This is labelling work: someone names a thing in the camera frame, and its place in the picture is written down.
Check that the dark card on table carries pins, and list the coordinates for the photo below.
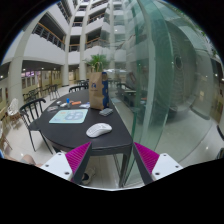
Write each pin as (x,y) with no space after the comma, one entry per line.
(52,108)

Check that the white computer mouse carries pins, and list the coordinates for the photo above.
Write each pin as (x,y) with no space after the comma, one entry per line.
(98,129)

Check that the white shoe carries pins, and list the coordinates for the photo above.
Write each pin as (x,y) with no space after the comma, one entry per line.
(87,176)

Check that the blue capped small bottle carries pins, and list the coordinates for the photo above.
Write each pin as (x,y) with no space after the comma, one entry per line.
(68,102)

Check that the black chair behind table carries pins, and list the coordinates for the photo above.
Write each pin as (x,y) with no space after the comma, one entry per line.
(78,88)

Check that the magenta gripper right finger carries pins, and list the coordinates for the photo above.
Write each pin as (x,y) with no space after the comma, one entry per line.
(153,166)

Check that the black chair near left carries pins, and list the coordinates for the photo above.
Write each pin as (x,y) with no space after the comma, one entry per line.
(30,114)

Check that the black oval table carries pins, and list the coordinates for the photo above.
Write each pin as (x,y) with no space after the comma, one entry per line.
(65,137)

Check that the light blue mouse pad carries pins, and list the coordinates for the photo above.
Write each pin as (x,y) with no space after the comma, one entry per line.
(76,116)

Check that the white chair far left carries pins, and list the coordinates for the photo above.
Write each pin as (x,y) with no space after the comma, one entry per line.
(13,112)

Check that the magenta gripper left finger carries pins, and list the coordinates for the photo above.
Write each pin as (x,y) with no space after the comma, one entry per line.
(70,166)

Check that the brown paper bag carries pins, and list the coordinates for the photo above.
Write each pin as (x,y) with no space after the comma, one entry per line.
(95,91)

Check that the grey rectangular case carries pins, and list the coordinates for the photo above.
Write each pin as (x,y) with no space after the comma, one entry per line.
(106,112)

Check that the orange marker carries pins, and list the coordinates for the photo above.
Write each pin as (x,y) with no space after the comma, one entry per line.
(76,103)

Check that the potted palm plant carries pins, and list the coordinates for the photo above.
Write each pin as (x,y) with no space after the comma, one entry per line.
(97,62)

